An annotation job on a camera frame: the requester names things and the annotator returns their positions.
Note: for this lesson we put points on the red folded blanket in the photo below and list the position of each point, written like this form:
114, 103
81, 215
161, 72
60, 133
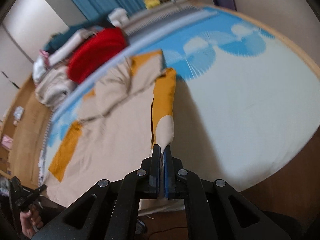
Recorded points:
97, 52

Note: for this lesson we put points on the wooden bed frame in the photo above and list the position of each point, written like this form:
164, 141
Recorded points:
27, 135

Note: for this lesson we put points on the white wardrobe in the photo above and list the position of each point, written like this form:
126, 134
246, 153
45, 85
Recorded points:
30, 25

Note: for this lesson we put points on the person's left hand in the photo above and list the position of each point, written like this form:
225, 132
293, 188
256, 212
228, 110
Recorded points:
30, 221

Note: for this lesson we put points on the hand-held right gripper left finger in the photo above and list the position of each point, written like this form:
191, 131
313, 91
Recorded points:
155, 165

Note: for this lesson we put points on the white and pink cloth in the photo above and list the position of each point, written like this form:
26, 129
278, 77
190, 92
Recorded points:
40, 65

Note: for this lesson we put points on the beige and orange hooded coat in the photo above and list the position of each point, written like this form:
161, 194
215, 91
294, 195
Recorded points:
120, 135

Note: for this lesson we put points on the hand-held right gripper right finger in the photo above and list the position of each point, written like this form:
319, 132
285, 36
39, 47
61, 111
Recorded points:
168, 180

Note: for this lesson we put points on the pink packet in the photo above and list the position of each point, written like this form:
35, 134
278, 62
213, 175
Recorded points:
7, 142

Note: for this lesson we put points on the teal cloth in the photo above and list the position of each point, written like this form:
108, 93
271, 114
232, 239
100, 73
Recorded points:
60, 40

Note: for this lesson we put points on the white folded cloth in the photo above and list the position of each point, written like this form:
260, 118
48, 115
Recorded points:
67, 47

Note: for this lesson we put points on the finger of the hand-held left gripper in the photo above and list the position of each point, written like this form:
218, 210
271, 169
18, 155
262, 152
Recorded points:
15, 183
40, 190

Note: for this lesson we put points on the beige folded blanket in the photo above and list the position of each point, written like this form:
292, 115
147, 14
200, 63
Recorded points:
53, 87

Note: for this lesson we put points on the small white box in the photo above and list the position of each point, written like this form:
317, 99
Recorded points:
117, 16

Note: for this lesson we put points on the tissue packet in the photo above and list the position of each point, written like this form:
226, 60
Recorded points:
18, 112

